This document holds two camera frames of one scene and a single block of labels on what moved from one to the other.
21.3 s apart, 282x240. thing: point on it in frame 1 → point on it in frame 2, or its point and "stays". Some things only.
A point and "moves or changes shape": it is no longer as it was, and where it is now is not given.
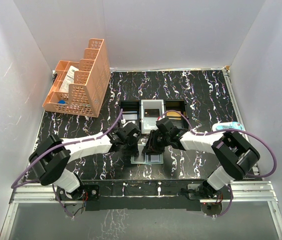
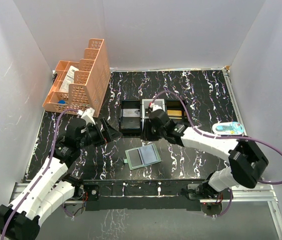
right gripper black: (151, 147) → (146, 135)
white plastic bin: (149, 124) stays
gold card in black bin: (173, 113) stays
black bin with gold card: (176, 118) stays
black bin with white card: (131, 111) stays
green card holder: (147, 159) moves or changes shape
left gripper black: (134, 151) → (109, 133)
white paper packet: (69, 79) stays
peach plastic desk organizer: (79, 88) stays
